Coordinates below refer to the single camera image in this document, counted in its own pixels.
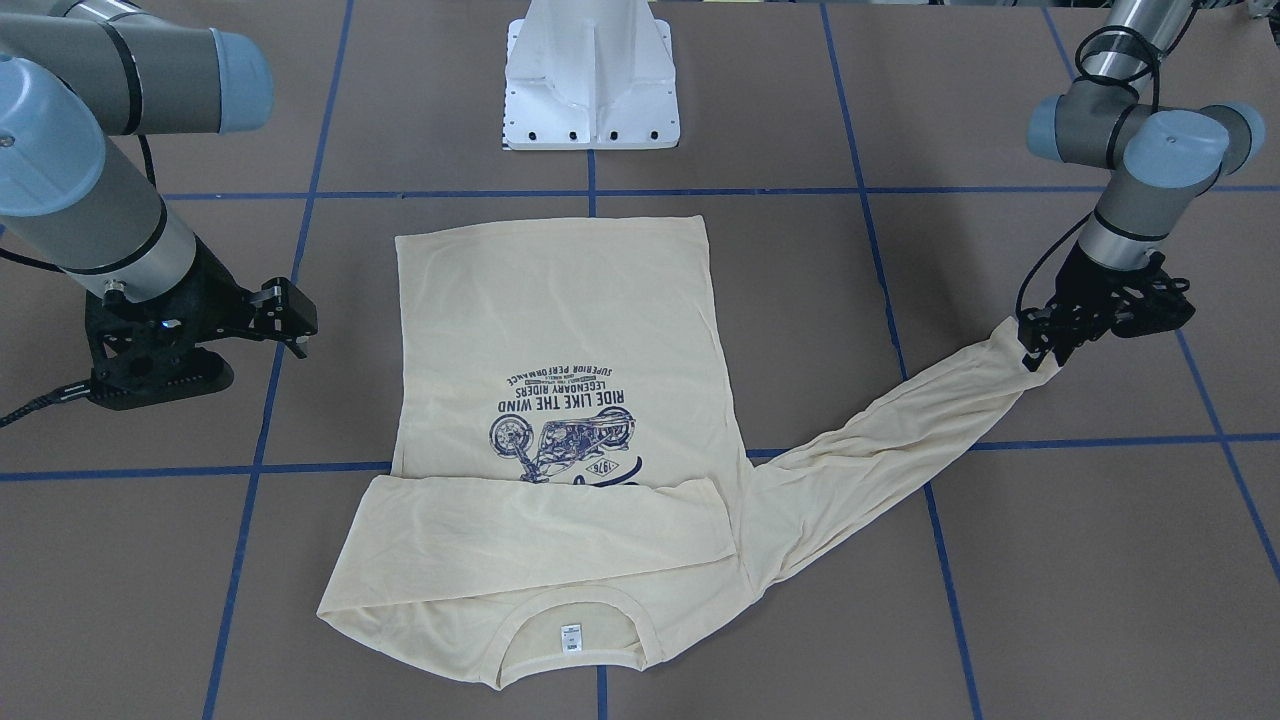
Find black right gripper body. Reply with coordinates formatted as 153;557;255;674
84;241;285;354

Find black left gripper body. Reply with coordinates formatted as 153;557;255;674
1041;243;1169;346

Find cream long-sleeve graphic shirt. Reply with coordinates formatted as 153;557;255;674
317;217;1060;691

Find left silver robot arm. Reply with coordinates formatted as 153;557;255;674
1016;1;1266;370

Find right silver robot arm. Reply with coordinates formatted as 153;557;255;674
3;1;317;357

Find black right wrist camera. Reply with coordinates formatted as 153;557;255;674
87;334;236;411

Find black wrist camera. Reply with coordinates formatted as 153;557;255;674
1111;272;1196;340
87;334;236;411

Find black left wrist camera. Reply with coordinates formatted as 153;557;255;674
1111;272;1196;340

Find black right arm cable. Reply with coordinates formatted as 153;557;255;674
0;129;156;429

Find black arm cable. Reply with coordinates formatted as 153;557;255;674
0;129;156;429
1015;20;1201;322

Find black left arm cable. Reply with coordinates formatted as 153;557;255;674
1015;20;1201;322

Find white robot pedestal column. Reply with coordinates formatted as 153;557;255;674
502;1;681;151

